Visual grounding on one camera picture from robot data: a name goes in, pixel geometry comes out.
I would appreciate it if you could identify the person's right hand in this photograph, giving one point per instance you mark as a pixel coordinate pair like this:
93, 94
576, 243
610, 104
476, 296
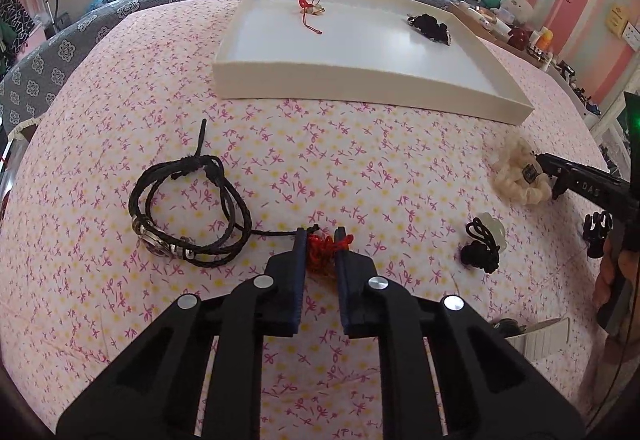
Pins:
603, 277

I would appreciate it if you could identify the white shallow tray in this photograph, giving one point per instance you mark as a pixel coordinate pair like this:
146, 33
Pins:
350, 55

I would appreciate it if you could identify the white furniture frame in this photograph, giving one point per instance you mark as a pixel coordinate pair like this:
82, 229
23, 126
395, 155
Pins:
607, 125

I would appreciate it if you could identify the person's right forearm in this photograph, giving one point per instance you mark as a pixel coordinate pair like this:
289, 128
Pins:
615, 365

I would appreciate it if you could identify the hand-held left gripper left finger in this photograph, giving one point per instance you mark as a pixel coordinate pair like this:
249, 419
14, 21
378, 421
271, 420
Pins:
299, 270

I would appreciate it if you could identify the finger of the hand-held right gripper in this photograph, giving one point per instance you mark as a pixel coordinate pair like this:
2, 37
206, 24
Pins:
559, 187
550, 163

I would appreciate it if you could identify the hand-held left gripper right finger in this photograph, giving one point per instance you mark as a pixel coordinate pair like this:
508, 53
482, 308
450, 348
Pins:
341, 280

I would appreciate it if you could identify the white wall socket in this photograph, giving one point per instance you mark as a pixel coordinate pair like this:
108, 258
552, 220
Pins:
632, 37

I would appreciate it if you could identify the dark patterned cloth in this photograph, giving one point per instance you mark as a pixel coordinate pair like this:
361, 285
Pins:
12, 27

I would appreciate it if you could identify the cream fringed cloth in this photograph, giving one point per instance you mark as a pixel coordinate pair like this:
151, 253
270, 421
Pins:
22, 126

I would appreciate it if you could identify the pink floral bed sheet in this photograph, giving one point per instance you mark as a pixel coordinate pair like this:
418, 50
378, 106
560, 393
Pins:
350, 160

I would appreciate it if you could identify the cream fluffy scrunchie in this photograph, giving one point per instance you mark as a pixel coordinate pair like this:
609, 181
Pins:
510, 175

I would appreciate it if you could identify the black scrunchie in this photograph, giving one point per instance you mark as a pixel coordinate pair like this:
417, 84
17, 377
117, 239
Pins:
430, 27

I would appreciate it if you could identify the orange bottle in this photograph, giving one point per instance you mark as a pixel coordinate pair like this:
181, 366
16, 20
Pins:
545, 40

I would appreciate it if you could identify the cardboard tray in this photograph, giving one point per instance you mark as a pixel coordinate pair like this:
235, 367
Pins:
480, 22

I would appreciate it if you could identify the yellow wall sticker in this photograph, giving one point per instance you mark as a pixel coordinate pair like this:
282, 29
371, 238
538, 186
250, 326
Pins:
616, 19

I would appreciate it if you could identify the watch with white band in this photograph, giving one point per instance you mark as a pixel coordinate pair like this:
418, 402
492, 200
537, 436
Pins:
542, 340

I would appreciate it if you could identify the red round object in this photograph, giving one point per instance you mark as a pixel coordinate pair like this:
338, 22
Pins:
518, 38

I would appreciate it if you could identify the white plush toy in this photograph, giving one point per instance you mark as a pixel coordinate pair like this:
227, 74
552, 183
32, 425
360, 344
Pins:
517, 9

